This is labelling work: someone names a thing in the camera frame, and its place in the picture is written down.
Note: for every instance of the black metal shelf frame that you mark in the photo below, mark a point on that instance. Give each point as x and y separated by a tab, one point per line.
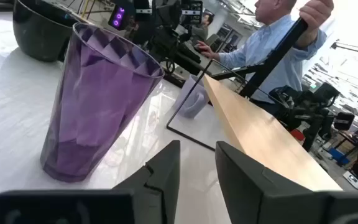
191	139

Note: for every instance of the background black robot arm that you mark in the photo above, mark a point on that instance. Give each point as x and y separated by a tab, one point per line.
309	109

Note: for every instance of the lavender ceramic mug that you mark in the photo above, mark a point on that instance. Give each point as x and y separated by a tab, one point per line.
191	101

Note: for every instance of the black frame strut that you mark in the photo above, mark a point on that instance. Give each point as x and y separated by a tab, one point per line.
272	59

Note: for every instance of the person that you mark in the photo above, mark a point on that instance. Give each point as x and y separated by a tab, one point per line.
278	62
200	32

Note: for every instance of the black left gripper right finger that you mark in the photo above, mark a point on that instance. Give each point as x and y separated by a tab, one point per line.
244	186

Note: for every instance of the large black mug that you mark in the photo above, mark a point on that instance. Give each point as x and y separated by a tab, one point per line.
39	34

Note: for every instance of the purple faceted plastic tumbler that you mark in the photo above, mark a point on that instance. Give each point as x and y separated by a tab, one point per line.
98	102

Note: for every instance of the camera box with purple lights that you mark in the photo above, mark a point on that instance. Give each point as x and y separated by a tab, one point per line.
117	18

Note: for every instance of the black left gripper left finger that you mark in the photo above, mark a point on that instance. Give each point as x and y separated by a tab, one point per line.
162	186

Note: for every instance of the blue bin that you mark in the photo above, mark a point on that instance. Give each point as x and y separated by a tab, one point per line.
339	155

